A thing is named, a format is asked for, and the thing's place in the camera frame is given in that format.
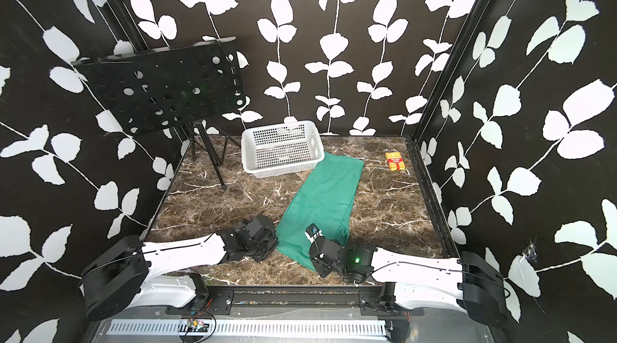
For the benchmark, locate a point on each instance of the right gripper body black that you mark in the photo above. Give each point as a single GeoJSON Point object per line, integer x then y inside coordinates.
{"type": "Point", "coordinates": [322, 271]}

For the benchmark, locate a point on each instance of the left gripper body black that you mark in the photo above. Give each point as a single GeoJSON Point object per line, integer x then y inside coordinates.
{"type": "Point", "coordinates": [261, 251]}

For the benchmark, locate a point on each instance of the green long pants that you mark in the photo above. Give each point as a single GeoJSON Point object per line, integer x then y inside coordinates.
{"type": "Point", "coordinates": [326, 200]}

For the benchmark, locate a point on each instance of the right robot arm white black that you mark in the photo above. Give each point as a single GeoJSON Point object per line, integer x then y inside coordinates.
{"type": "Point", "coordinates": [465, 284]}

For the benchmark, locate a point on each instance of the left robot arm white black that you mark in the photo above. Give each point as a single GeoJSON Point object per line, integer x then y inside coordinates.
{"type": "Point", "coordinates": [133, 273]}

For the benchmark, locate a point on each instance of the white plastic basket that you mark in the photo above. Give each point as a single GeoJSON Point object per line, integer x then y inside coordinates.
{"type": "Point", "coordinates": [278, 149]}

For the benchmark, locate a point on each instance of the small green circuit board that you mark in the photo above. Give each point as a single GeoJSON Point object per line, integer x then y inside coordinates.
{"type": "Point", "coordinates": [194, 327]}

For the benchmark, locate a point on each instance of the yellow red small box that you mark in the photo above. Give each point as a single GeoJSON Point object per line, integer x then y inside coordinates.
{"type": "Point", "coordinates": [395, 161]}

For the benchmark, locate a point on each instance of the black perforated music stand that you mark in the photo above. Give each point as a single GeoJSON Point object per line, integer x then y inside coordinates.
{"type": "Point", "coordinates": [152, 90]}

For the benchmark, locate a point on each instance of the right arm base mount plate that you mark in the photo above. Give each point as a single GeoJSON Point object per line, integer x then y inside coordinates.
{"type": "Point", "coordinates": [380, 301]}

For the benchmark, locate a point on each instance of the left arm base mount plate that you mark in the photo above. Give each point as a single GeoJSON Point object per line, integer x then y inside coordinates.
{"type": "Point", "coordinates": [215, 300]}

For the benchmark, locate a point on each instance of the white slotted cable duct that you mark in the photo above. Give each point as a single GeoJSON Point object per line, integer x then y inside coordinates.
{"type": "Point", "coordinates": [255, 328]}

